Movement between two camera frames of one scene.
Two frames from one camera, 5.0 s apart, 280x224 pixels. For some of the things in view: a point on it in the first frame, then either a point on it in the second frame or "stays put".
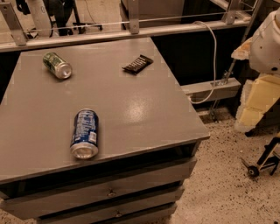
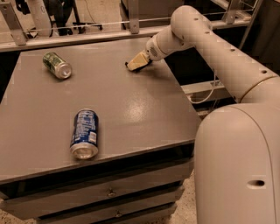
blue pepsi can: x=84 y=140 stays put
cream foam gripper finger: x=242 y=52 → x=152 y=52
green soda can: x=57 y=65 stays put
